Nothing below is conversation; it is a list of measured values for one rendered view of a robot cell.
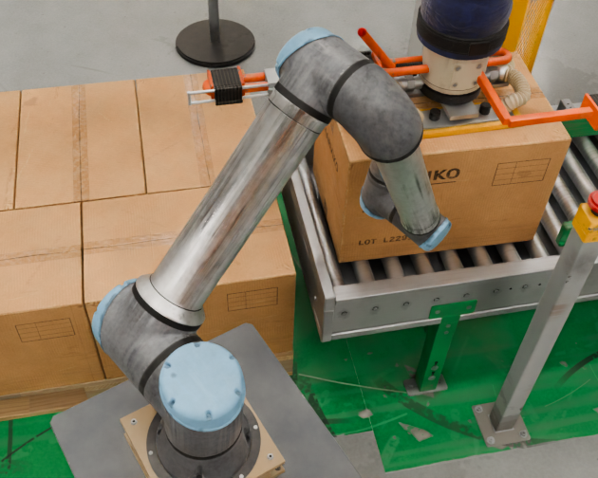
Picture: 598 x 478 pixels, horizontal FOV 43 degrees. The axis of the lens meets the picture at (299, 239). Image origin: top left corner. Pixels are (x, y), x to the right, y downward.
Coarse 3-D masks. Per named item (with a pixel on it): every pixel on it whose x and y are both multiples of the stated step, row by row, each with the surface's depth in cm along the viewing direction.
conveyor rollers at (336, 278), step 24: (576, 144) 265; (576, 168) 253; (312, 192) 241; (552, 192) 248; (312, 216) 234; (552, 216) 237; (552, 240) 234; (336, 264) 222; (360, 264) 222; (384, 264) 224; (456, 264) 223; (480, 264) 224
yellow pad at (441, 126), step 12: (432, 108) 199; (480, 108) 201; (492, 108) 204; (516, 108) 205; (432, 120) 200; (444, 120) 200; (456, 120) 200; (468, 120) 200; (480, 120) 201; (492, 120) 201; (432, 132) 198; (444, 132) 198; (456, 132) 199; (468, 132) 200
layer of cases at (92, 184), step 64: (0, 128) 257; (64, 128) 258; (128, 128) 260; (192, 128) 261; (0, 192) 238; (64, 192) 238; (128, 192) 239; (192, 192) 240; (0, 256) 220; (64, 256) 221; (128, 256) 222; (256, 256) 223; (0, 320) 209; (64, 320) 214; (256, 320) 232; (0, 384) 231; (64, 384) 237
